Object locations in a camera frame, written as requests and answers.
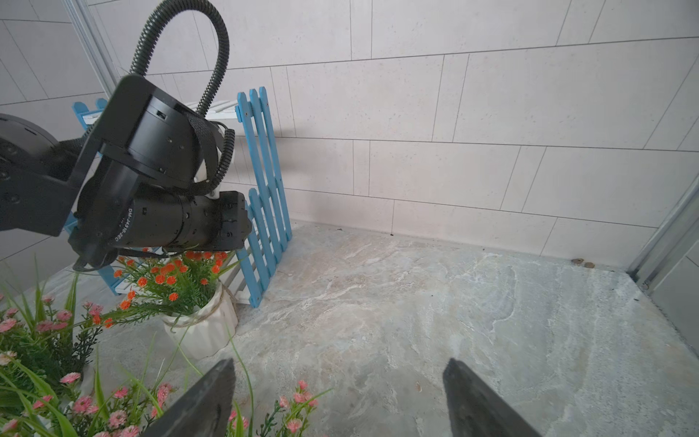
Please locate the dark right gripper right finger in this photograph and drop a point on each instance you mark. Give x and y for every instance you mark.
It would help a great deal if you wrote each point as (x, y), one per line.
(475, 409)

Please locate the pink flower pot middle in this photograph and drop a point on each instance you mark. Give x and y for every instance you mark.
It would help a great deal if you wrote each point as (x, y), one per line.
(130, 410)

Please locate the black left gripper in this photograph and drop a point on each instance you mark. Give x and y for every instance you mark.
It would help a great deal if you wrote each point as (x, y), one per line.
(215, 224)

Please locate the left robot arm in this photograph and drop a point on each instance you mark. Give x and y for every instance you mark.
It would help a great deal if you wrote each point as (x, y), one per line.
(42, 177)

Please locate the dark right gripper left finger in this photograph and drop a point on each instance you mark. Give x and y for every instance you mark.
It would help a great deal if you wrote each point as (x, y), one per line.
(204, 409)

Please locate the blue white wooden rack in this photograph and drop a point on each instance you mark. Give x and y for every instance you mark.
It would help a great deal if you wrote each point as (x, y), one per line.
(262, 191)

